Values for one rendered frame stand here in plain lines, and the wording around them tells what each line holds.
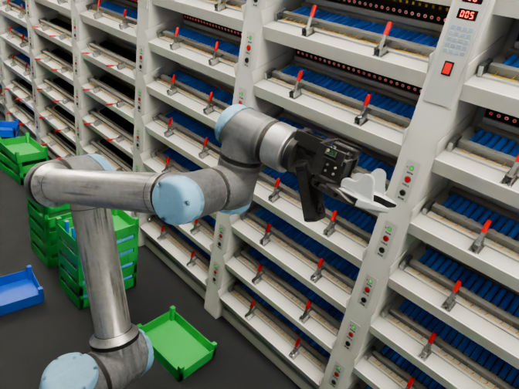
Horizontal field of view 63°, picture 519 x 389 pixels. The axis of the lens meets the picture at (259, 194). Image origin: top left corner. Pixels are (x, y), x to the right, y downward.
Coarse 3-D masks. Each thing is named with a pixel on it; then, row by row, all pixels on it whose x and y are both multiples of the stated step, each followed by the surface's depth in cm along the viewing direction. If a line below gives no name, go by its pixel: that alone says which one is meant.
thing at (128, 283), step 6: (60, 276) 202; (132, 276) 214; (60, 282) 205; (126, 282) 211; (132, 282) 214; (66, 288) 201; (126, 288) 213; (66, 294) 203; (72, 294) 198; (72, 300) 200; (78, 300) 194; (84, 300) 196; (78, 306) 196; (84, 306) 197
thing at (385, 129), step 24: (264, 72) 154; (288, 72) 153; (312, 72) 152; (336, 72) 147; (360, 72) 140; (264, 96) 152; (288, 96) 144; (312, 96) 141; (336, 96) 137; (360, 96) 135; (384, 96) 134; (408, 96) 131; (336, 120) 132; (360, 120) 126; (384, 120) 128; (408, 120) 122; (384, 144) 123
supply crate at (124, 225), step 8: (112, 216) 210; (120, 216) 210; (128, 216) 205; (56, 224) 189; (64, 224) 193; (72, 224) 196; (120, 224) 206; (128, 224) 206; (136, 224) 199; (64, 232) 186; (120, 232) 194; (128, 232) 198; (136, 232) 201; (72, 240) 182
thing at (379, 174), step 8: (352, 176) 77; (360, 176) 77; (376, 176) 75; (384, 176) 74; (376, 184) 75; (384, 184) 75; (376, 192) 76; (384, 192) 75; (376, 200) 75; (384, 200) 74
